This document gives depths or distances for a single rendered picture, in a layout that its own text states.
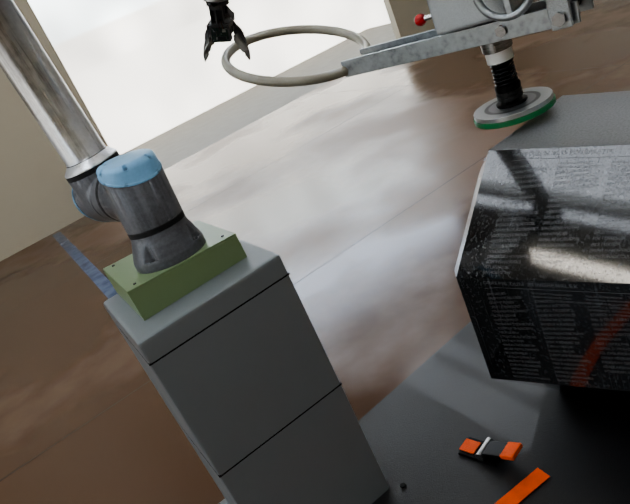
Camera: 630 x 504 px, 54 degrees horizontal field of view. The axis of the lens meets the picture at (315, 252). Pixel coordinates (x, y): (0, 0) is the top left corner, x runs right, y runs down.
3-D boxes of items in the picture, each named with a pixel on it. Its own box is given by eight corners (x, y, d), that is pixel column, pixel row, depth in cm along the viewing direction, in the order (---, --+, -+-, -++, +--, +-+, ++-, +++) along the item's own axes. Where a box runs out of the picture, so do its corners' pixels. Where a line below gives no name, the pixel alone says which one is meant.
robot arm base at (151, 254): (148, 279, 147) (129, 243, 144) (129, 266, 163) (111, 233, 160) (216, 242, 155) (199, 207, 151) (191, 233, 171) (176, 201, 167)
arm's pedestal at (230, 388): (279, 609, 165) (122, 365, 132) (213, 510, 207) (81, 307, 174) (414, 488, 183) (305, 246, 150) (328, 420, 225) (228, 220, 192)
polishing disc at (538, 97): (459, 125, 173) (457, 121, 173) (506, 93, 182) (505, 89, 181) (520, 122, 155) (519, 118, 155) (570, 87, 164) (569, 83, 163)
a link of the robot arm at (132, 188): (143, 236, 145) (109, 168, 139) (113, 234, 158) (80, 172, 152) (193, 206, 154) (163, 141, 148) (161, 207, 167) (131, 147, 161)
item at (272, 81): (398, 44, 205) (398, 35, 203) (316, 100, 174) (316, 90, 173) (280, 25, 228) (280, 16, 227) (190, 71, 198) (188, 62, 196)
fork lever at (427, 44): (598, 3, 152) (595, -18, 149) (576, 27, 139) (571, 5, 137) (371, 60, 197) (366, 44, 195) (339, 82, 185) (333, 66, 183)
